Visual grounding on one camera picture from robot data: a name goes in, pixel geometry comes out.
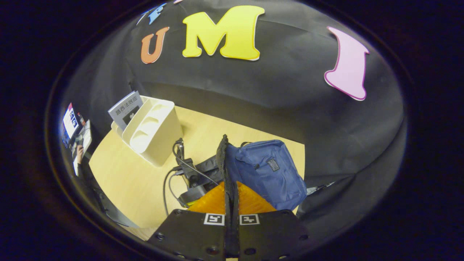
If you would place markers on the white object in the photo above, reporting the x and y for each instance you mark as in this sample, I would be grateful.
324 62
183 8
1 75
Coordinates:
86 136

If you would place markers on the computer monitor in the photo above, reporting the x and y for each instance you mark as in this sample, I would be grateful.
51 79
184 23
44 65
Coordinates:
70 121

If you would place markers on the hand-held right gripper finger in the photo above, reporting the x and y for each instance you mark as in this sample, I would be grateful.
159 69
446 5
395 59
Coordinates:
228 232
235 232

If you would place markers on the white bookshelf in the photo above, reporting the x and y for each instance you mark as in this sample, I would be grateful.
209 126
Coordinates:
156 141

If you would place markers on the blue schoolbag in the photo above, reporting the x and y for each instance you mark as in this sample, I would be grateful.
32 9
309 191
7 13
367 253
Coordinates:
268 174

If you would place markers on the grey book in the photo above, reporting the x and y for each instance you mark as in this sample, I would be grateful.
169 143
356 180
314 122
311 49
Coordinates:
125 108

